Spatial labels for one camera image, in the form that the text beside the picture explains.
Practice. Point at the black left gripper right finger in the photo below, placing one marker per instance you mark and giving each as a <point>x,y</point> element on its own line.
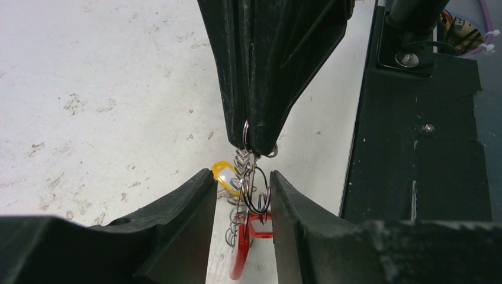
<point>312,245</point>

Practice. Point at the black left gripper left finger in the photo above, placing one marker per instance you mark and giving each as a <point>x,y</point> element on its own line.
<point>166,241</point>

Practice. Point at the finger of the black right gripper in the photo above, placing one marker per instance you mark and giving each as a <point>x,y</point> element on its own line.
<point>227,24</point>
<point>286,44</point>

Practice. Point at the red key tag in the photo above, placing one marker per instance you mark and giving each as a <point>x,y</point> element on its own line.
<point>260,226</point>

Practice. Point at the yellow key tag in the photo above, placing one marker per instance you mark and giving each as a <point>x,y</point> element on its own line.
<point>225,174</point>

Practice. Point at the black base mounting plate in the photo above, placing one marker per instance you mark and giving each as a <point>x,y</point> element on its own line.
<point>415,153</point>

